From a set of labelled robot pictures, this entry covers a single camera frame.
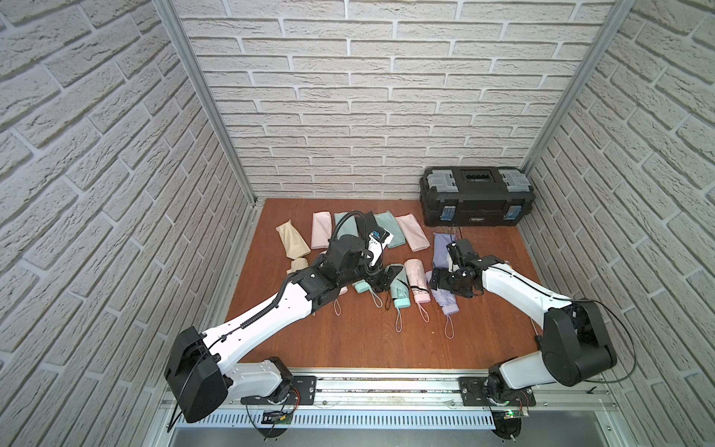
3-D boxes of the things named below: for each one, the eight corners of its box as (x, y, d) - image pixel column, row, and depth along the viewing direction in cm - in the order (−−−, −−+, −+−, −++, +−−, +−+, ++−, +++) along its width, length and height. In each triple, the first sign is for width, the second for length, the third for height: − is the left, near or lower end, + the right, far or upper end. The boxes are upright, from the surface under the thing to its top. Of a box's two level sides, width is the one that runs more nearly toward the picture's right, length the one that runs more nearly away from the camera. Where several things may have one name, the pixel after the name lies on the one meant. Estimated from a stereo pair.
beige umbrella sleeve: (291, 263, 101) (289, 257, 98) (274, 234, 109) (272, 228, 106) (310, 253, 104) (309, 247, 101) (293, 225, 112) (291, 219, 109)
